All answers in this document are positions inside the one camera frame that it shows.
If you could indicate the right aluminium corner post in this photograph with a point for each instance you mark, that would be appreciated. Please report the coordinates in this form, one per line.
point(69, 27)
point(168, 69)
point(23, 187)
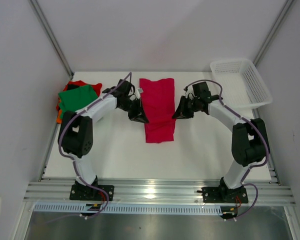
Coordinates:
point(273, 31)

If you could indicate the left aluminium corner post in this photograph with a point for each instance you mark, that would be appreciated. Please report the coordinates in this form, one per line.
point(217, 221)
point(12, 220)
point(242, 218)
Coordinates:
point(43, 21)

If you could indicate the aluminium front rail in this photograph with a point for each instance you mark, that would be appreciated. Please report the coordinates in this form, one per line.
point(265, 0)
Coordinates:
point(156, 191)

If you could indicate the white slotted cable duct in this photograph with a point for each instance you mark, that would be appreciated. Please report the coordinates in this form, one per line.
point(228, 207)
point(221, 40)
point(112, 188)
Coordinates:
point(120, 208)

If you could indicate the aluminium corner post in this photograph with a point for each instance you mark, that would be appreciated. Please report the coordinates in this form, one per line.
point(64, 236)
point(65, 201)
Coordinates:
point(273, 31)
point(43, 21)

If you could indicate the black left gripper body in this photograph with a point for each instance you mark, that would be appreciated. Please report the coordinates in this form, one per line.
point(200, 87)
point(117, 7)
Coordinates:
point(130, 106)

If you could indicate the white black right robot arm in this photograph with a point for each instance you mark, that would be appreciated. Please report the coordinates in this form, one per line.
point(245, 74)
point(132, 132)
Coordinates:
point(249, 142)

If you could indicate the white plastic basket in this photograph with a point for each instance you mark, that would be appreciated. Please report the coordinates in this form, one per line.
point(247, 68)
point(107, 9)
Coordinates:
point(243, 86)

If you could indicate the red folded t shirt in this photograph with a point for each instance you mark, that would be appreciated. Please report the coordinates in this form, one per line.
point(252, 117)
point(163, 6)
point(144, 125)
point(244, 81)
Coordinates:
point(75, 84)

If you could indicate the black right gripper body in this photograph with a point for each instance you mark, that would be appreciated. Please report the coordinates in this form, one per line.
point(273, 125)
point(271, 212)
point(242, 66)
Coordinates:
point(186, 107)

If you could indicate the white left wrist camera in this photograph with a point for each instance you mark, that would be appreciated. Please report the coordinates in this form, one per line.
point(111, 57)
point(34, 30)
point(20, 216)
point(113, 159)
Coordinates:
point(139, 91)

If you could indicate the green folded t shirt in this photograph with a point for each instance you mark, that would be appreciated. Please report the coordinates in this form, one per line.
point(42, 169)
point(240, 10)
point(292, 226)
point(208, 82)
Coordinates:
point(76, 99)

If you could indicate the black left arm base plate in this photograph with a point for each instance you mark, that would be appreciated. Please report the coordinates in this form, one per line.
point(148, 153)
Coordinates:
point(84, 193)

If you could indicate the crimson t shirt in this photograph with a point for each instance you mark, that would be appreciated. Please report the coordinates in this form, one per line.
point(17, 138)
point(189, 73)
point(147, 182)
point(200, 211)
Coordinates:
point(158, 100)

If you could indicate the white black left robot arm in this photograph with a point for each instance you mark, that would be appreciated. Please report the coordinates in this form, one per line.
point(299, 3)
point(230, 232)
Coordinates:
point(76, 134)

